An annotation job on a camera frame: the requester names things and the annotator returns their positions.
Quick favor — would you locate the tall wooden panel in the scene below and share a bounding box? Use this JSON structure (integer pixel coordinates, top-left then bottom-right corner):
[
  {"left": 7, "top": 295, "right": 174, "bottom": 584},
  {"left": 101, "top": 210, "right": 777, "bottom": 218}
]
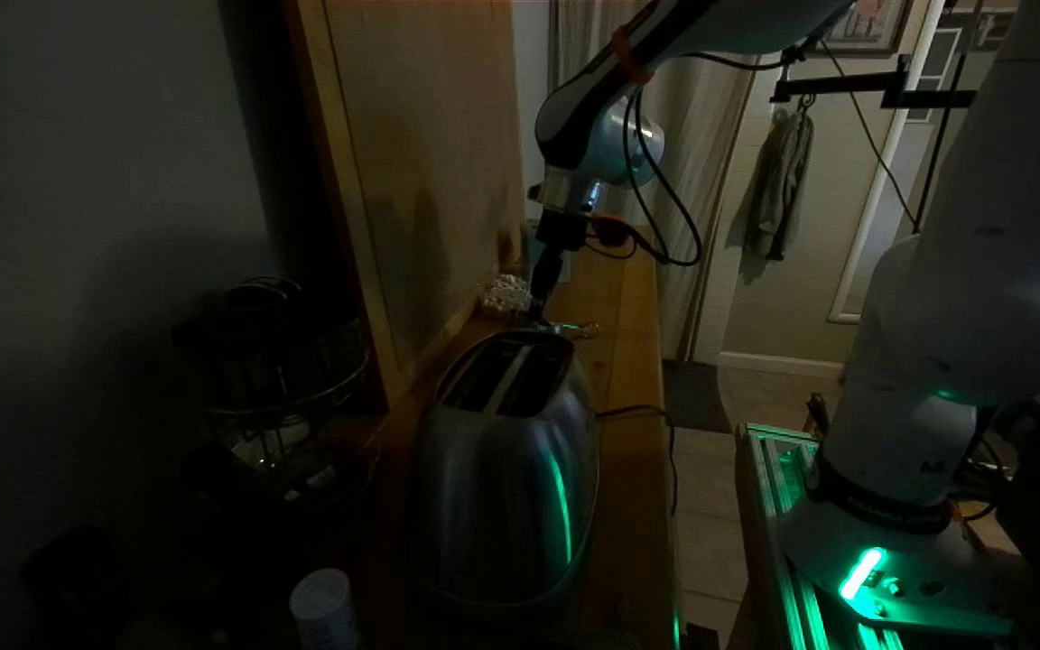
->
[{"left": 285, "top": 0, "right": 530, "bottom": 415}]

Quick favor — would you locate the white door frame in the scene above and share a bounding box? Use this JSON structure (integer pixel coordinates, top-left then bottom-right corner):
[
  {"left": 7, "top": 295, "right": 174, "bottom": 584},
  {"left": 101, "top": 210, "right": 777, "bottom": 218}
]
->
[{"left": 825, "top": 0, "right": 967, "bottom": 330}]

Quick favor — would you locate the beige curtain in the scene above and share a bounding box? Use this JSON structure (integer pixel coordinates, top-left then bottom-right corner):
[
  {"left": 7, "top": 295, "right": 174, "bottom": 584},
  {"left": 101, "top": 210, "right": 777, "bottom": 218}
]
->
[{"left": 546, "top": 0, "right": 777, "bottom": 364}]

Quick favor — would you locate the framed wall picture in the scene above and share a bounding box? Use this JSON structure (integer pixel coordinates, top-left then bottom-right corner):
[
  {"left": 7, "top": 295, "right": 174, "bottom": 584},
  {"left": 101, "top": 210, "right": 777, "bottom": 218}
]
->
[{"left": 820, "top": 0, "right": 918, "bottom": 63}]

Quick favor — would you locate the white cylindrical container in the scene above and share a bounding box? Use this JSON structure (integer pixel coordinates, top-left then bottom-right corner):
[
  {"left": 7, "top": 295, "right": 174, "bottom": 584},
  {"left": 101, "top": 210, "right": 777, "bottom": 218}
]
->
[{"left": 285, "top": 565, "right": 362, "bottom": 650}]

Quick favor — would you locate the silver two-slot toaster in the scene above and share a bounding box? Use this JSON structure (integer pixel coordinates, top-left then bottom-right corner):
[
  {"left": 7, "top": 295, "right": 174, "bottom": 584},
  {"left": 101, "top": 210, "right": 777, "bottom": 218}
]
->
[{"left": 409, "top": 325, "right": 604, "bottom": 610}]

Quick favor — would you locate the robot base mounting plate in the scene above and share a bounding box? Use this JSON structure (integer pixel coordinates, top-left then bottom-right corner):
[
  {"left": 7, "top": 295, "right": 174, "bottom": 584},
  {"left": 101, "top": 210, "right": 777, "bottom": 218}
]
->
[{"left": 771, "top": 504, "right": 1018, "bottom": 642}]

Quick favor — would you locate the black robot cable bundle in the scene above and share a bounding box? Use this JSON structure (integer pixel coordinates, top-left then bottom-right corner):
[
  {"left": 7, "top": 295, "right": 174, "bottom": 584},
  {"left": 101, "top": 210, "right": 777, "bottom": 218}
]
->
[{"left": 609, "top": 87, "right": 712, "bottom": 272}]

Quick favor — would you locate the black wall bracket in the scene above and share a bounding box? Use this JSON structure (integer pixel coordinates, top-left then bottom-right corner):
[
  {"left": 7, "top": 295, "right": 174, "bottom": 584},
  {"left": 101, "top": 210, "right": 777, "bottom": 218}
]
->
[{"left": 769, "top": 56, "right": 995, "bottom": 117}]

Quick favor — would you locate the aluminium robot stand frame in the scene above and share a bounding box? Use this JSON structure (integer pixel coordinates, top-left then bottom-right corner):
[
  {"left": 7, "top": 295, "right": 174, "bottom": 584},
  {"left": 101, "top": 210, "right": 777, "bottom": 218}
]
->
[{"left": 726, "top": 421, "right": 1037, "bottom": 650}]

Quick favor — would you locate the wrist camera with red cable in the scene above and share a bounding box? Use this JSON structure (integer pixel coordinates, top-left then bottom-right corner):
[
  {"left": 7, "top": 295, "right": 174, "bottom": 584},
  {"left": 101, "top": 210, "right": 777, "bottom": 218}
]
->
[{"left": 581, "top": 210, "right": 647, "bottom": 254}]

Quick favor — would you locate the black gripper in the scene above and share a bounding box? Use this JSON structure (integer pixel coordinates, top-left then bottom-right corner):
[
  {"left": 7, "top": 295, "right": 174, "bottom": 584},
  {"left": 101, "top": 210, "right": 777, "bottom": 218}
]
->
[{"left": 523, "top": 210, "right": 592, "bottom": 322}]

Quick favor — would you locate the hanging grey towel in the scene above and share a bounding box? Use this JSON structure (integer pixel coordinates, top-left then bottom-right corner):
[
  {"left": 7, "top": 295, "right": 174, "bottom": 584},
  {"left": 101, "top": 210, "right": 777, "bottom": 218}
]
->
[{"left": 726, "top": 104, "right": 820, "bottom": 288}]

